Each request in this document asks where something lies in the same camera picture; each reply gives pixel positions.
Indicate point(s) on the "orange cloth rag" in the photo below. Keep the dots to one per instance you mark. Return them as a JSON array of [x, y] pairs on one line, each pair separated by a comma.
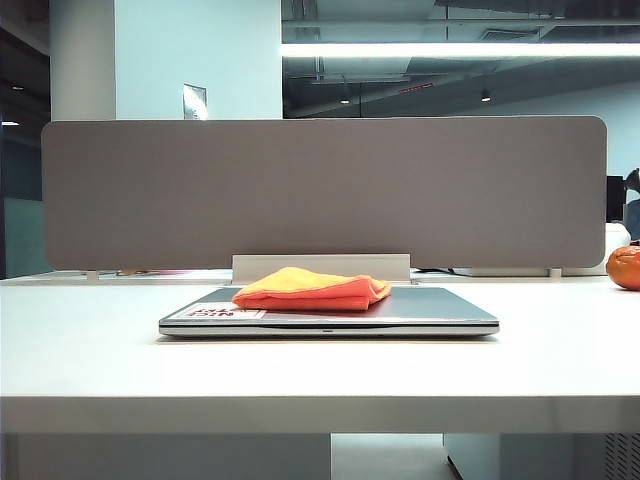
[[310, 292]]

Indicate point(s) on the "silver closed laptop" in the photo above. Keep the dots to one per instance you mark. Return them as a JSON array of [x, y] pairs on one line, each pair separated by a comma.
[[440, 312]]

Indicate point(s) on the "grey fabric desk divider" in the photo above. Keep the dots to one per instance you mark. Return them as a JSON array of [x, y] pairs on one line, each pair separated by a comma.
[[320, 190]]

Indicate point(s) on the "red illuminated sign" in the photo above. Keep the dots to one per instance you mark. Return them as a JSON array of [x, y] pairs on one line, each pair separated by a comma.
[[415, 89]]

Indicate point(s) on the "white flat device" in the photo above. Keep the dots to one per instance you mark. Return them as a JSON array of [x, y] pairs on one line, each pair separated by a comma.
[[520, 272]]

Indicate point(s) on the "black ceiling spot lamp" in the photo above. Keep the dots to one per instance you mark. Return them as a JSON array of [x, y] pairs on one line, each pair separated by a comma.
[[485, 95]]

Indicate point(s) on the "long ceiling light strip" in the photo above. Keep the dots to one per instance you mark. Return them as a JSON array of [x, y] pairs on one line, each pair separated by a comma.
[[450, 49]]

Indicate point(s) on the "white desk leg panel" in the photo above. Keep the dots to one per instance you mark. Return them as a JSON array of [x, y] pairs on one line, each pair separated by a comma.
[[170, 457]]

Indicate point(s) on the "white rounded object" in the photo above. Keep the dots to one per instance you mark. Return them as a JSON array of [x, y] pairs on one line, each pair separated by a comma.
[[619, 236]]

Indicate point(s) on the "black monitor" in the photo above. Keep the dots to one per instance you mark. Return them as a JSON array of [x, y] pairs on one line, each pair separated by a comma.
[[617, 197]]

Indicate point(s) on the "orange round fruit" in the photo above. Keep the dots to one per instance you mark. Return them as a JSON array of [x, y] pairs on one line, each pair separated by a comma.
[[626, 269]]

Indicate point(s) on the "white cabinet with vent grille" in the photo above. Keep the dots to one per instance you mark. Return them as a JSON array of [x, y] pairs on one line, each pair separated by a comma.
[[540, 457]]

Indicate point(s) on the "framed wall poster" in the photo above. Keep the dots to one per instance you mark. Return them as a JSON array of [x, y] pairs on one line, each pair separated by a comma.
[[195, 101]]

